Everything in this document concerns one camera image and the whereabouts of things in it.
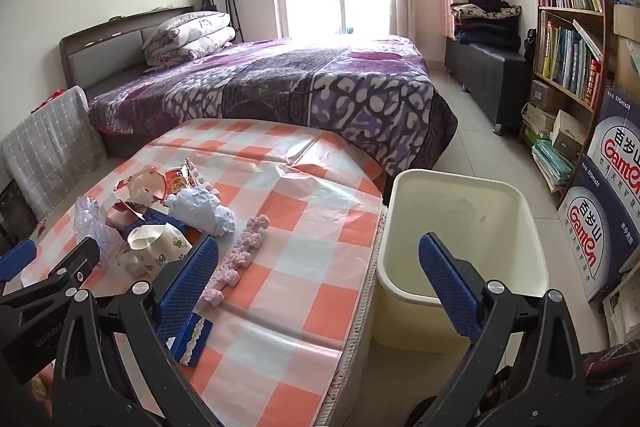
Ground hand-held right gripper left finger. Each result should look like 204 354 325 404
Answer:
50 234 223 427

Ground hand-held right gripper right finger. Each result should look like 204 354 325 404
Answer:
417 232 601 427

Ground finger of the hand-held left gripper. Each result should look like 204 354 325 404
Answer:
0 239 39 283
0 237 101 314

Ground white plastic bin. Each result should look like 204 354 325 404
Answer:
375 169 551 353

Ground red snack packet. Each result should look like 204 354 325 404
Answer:
114 167 169 214

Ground blue packet with white edge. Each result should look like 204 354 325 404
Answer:
170 312 214 368

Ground paper cup with green print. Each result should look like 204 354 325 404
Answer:
127 224 194 278

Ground clear plastic bag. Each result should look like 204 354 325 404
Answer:
74 196 109 258

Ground white foam puzzle edge strip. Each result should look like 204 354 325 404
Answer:
195 214 271 308

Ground crumpled pale blue paper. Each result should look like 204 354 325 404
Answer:
167 187 237 238

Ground grey checked cushion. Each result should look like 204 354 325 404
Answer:
0 86 108 214

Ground orange white checkered tablecloth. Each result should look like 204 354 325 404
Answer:
20 119 388 427

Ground blue water carton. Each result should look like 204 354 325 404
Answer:
557 154 640 303
585 87 640 188

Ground stack of books and papers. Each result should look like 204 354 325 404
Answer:
520 104 577 194

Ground dark red plaid cloth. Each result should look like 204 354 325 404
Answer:
580 342 640 427

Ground black bench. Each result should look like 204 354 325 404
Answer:
444 39 529 136

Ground dark wooden bed headboard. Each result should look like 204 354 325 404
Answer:
59 4 196 100

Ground folded white patterned quilt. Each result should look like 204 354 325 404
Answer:
141 11 236 68

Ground pile of folded clothes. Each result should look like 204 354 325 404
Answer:
450 0 523 54

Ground black coat stand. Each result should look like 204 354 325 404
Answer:
201 0 245 44

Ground wooden bookshelf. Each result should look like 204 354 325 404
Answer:
519 0 622 208

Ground brown cardboard box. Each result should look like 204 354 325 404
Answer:
612 4 640 98

